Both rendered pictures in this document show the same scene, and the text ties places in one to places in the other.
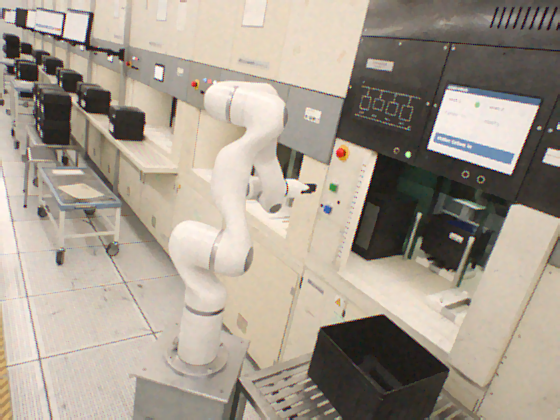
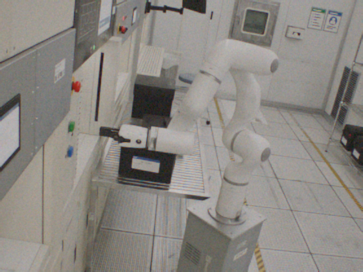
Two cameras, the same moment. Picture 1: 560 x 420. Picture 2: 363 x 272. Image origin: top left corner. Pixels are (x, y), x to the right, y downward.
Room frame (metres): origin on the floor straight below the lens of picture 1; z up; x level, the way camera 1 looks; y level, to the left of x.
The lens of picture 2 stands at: (2.45, 0.84, 1.76)
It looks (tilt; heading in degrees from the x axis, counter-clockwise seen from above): 22 degrees down; 215
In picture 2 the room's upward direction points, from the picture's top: 10 degrees clockwise
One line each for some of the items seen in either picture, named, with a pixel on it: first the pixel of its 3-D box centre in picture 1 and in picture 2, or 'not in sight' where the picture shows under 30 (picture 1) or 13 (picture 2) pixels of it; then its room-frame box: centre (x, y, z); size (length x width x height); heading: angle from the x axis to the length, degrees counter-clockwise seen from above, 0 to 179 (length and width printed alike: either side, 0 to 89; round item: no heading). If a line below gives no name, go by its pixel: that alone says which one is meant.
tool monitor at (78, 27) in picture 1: (97, 36); not in sight; (3.75, 1.91, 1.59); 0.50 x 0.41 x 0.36; 129
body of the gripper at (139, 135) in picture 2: (290, 187); (135, 135); (1.49, -0.04, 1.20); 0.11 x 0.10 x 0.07; 129
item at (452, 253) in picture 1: (457, 234); not in sight; (1.81, -0.87, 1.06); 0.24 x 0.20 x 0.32; 40
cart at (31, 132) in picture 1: (51, 153); not in sight; (4.29, 2.66, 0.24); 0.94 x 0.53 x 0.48; 39
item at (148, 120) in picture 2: not in sight; (164, 129); (0.60, -0.61, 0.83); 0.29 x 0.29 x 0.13; 41
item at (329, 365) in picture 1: (375, 371); (150, 153); (0.97, -0.38, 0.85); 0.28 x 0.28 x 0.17; 34
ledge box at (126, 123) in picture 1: (126, 122); not in sight; (3.46, 1.46, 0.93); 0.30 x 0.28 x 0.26; 36
